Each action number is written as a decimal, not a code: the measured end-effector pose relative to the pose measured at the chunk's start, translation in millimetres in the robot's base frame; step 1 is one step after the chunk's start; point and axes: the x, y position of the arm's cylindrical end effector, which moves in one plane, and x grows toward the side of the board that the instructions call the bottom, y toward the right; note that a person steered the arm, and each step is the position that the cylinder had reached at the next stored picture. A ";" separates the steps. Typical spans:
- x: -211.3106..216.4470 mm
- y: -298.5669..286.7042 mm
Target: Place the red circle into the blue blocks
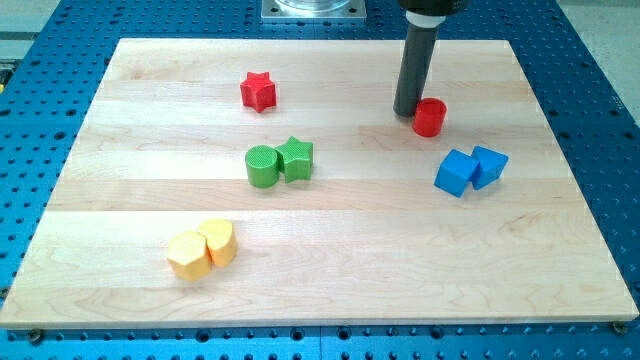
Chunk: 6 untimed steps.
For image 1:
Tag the red cylinder block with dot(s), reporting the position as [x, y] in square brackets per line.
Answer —
[429, 117]

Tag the black robot arm end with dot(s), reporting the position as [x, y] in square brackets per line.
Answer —
[434, 7]

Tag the green star block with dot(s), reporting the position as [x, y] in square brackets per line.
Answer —
[295, 159]

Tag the green cylinder block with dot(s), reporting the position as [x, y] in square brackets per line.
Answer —
[262, 166]

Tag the light wooden board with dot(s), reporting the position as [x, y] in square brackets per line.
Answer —
[369, 239]

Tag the red star block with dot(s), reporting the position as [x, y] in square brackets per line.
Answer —
[258, 91]

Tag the yellow rounded block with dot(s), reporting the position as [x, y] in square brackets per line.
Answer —
[220, 240]

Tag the blue cube block left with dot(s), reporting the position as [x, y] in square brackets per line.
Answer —
[455, 172]

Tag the blue cube block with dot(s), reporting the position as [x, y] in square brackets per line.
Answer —
[455, 172]
[490, 166]

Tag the yellow hexagon block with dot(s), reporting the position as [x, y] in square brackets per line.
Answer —
[188, 256]

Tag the blue cube block right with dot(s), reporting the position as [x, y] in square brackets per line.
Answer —
[490, 166]

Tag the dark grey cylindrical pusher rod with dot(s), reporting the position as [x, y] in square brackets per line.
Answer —
[417, 53]

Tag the blue perforated metal table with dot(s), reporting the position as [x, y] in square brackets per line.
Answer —
[69, 47]

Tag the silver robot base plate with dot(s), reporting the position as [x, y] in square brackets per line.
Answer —
[273, 10]

